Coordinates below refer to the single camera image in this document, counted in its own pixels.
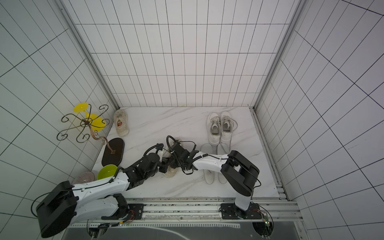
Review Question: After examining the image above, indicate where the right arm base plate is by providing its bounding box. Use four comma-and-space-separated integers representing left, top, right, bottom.
219, 203, 263, 220

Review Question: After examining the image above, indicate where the grey shoe insole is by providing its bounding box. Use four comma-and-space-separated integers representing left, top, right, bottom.
200, 143, 215, 185
217, 143, 230, 184

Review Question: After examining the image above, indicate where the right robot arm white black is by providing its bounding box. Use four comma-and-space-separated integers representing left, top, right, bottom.
170, 142, 260, 214

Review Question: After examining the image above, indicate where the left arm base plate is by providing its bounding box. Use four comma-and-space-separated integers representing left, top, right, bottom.
101, 204, 145, 221

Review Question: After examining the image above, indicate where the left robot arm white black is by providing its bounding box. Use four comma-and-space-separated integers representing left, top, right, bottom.
36, 153, 172, 238

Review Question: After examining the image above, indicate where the pink glass bowl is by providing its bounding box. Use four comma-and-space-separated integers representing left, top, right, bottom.
72, 171, 95, 185

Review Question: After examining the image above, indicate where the beige sneaker red label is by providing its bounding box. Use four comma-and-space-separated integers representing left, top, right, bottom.
114, 110, 129, 137
163, 140, 178, 178

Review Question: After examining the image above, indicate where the aluminium mounting rail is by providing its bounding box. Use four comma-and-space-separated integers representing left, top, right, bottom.
75, 198, 304, 224

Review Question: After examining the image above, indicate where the scrolled metal wire stand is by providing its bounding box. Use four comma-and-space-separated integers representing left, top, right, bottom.
56, 104, 110, 145

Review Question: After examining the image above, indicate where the yellow plastic funnel cup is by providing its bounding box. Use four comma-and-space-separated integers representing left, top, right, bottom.
74, 103, 107, 132

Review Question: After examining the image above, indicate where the dark oval stand base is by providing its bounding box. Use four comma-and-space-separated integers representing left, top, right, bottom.
102, 138, 125, 167

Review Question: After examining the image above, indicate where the white leather sneaker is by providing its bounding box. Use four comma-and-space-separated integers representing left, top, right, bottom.
206, 113, 221, 146
220, 112, 238, 145

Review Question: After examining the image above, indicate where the green plastic bowl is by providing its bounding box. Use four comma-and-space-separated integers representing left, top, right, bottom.
97, 165, 118, 180

